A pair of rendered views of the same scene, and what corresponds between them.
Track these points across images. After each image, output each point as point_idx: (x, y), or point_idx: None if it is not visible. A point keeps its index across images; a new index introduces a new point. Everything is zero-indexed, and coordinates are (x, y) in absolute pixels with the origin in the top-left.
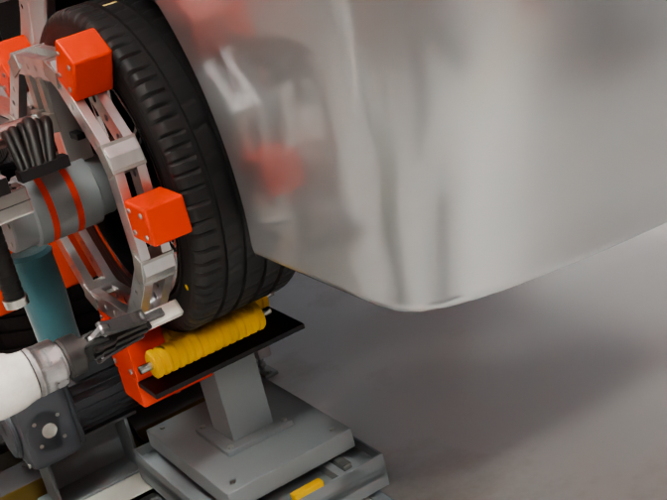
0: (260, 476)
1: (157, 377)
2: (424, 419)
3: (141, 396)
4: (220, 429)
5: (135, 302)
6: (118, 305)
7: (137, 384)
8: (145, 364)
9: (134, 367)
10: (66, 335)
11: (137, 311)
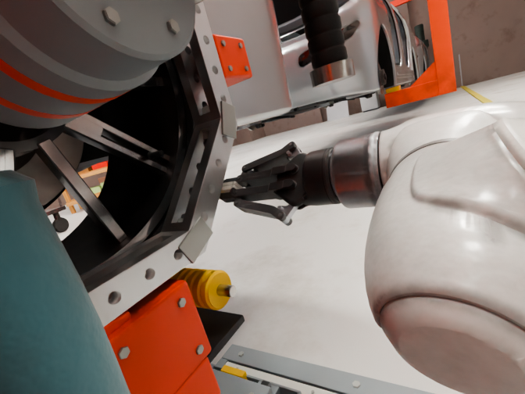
0: (240, 377)
1: (228, 299)
2: None
3: (215, 377)
4: None
5: (214, 182)
6: (151, 251)
7: (208, 360)
8: (225, 284)
9: (204, 329)
10: (316, 151)
11: (247, 164)
